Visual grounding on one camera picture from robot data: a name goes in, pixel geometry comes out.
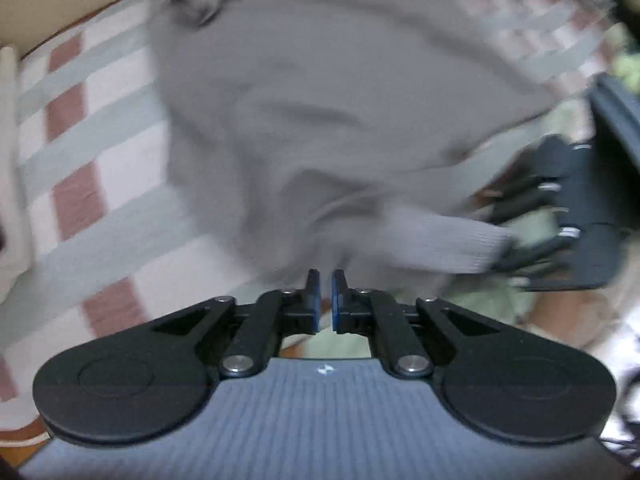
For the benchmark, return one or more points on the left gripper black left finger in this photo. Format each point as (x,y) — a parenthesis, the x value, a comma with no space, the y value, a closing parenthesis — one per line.
(138,384)

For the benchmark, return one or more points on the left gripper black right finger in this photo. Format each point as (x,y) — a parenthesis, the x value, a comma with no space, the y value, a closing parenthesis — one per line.
(495,378)

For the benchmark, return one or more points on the grey knit sweater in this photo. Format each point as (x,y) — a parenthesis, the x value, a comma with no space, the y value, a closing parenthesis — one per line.
(345,134)

